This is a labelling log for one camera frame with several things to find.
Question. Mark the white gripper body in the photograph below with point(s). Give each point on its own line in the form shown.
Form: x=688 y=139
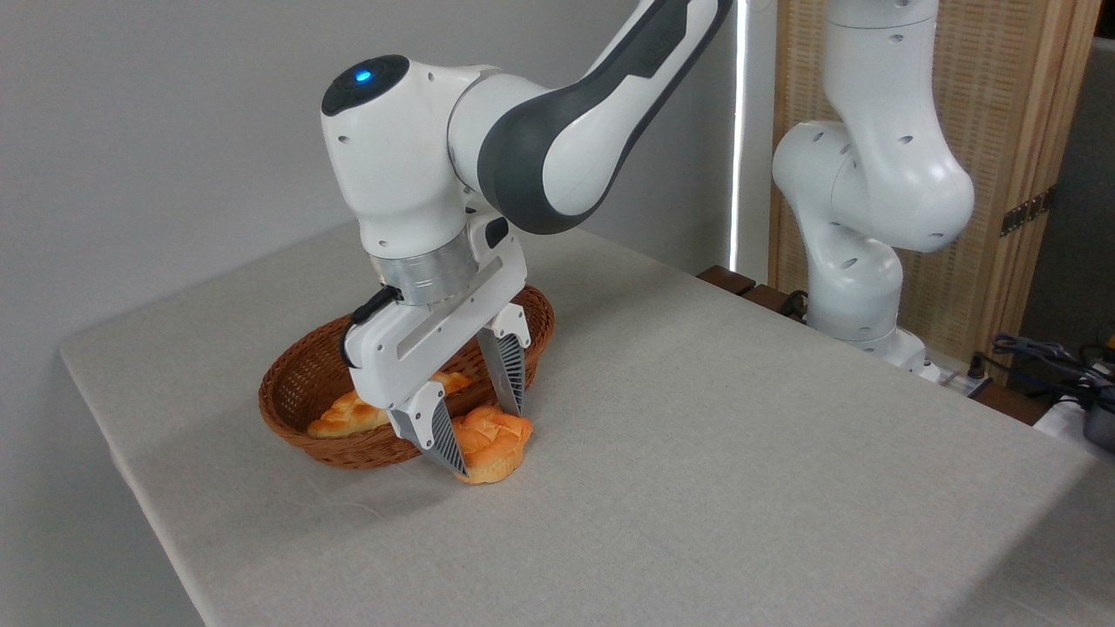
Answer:
x=401 y=357

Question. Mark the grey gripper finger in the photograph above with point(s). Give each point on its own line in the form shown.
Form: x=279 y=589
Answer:
x=435 y=427
x=510 y=357

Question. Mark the round orange bread bun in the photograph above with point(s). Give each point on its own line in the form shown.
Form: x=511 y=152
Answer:
x=496 y=444

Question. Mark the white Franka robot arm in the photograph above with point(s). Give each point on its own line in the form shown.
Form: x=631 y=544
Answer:
x=409 y=174

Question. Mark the long braided bread loaf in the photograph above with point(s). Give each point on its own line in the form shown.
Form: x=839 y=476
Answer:
x=340 y=418

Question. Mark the brown wicker basket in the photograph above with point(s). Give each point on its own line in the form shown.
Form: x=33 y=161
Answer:
x=296 y=383

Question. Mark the grey tablecloth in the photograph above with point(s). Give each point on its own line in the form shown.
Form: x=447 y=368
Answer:
x=697 y=479

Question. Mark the white power strip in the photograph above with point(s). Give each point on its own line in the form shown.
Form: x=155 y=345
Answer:
x=954 y=380

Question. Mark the metal screen hinge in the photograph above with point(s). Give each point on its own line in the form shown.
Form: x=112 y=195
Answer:
x=1028 y=212

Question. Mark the wooden bamboo folding screen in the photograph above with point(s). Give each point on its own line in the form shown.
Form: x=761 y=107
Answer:
x=984 y=87

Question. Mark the grey device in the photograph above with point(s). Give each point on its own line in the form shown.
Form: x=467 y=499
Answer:
x=1102 y=427

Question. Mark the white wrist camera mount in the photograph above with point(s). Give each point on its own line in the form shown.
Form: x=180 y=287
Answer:
x=495 y=233

